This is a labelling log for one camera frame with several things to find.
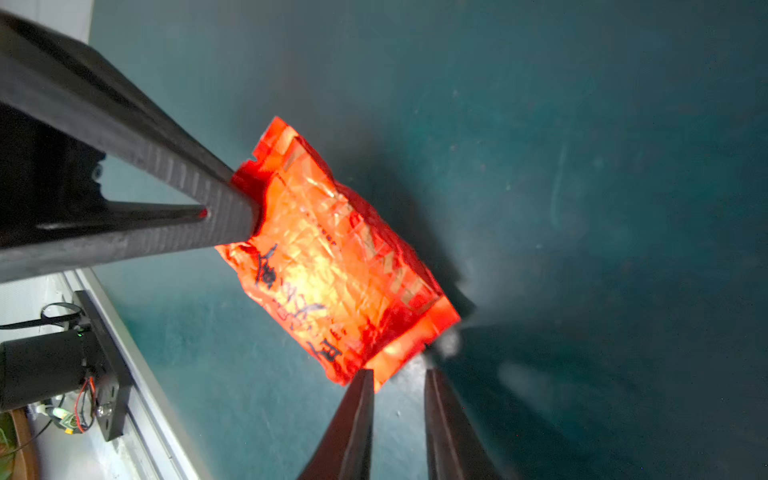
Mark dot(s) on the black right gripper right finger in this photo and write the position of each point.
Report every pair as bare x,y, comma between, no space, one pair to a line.
453,448

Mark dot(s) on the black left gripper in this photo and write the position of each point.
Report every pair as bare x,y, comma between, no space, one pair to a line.
64,108

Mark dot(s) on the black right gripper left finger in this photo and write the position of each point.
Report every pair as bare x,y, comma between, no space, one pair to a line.
344,451

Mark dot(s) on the red tea bag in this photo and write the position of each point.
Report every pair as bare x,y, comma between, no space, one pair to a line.
328,269

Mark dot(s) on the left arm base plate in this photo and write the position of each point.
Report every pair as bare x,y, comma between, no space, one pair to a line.
106,365

